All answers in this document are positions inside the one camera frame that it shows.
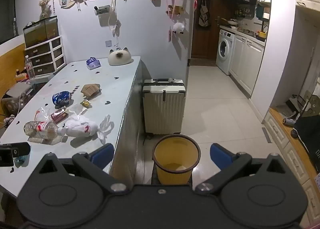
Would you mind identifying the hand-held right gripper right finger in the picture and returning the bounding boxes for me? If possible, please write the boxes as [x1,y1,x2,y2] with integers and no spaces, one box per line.
[195,143,288,193]

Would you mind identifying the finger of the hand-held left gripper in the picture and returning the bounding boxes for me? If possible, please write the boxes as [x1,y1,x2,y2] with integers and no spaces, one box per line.
[0,142,31,167]

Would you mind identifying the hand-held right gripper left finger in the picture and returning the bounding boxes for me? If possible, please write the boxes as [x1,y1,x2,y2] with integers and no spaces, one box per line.
[37,143,128,193]

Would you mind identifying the clear plastic bottle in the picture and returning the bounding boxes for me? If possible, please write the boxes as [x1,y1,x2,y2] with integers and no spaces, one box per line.
[24,121,66,140]

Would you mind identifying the white plastic bag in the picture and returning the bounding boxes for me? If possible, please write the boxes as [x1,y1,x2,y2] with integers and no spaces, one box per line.
[65,114,111,144]

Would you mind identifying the clear plastic cup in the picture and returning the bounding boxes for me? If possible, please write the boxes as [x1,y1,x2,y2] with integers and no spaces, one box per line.
[35,107,54,122]

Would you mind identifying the yellow plastic waste bin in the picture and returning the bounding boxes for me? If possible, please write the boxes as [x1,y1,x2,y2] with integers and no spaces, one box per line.
[153,134,201,186]

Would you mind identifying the red carton box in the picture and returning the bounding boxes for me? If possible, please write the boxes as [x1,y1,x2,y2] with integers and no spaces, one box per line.
[51,106,69,123]

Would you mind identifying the small brown cardboard box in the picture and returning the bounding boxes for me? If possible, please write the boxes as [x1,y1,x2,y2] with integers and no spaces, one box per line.
[81,83,101,98]

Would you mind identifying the crushed blue can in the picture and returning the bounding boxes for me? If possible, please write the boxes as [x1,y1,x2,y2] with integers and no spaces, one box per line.
[52,91,72,106]

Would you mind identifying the low wood-top cabinet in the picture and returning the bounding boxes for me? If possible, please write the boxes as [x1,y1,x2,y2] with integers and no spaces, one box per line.
[263,107,320,219]

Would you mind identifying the white ribbed suitcase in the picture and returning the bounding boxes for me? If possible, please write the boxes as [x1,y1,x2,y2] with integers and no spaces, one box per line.
[142,78,186,136]

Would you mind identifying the red-label water bottle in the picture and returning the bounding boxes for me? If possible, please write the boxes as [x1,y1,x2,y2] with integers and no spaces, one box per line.
[25,55,35,80]

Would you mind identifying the black bag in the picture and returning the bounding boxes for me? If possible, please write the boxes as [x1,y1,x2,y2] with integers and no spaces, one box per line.
[293,96,320,166]

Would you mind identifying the blue tissue pack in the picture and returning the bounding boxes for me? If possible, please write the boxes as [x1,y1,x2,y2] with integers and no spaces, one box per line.
[86,57,101,70]

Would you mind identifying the white kitchen base cabinets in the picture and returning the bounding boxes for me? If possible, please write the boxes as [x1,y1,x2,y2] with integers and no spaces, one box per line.
[229,32,265,99]

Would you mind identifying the white drawer cabinet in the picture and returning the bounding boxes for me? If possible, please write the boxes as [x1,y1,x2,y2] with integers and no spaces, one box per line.
[24,35,67,77]

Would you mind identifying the white cat-shaped ornament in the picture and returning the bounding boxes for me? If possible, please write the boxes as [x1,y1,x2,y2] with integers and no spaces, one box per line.
[108,47,133,66]

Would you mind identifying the white washing machine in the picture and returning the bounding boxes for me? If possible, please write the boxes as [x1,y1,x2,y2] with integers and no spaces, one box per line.
[215,29,235,75]

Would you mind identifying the brown wooden door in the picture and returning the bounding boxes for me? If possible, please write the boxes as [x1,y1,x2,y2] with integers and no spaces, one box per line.
[191,0,223,60]

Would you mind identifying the glass fish tank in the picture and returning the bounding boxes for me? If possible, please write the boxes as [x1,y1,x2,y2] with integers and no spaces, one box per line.
[23,15,60,48]

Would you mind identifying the white sheep plush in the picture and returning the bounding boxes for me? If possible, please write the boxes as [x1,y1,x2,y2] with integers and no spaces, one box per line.
[173,22,185,35]

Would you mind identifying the hanging tote bag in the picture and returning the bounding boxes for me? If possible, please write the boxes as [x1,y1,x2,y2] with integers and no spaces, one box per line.
[198,0,212,28]

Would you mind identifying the dried flower bouquet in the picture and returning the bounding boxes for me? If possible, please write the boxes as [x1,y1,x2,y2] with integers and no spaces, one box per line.
[39,0,52,18]

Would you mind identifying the small wall shelf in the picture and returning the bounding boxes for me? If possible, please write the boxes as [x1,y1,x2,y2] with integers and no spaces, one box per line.
[94,5,111,16]

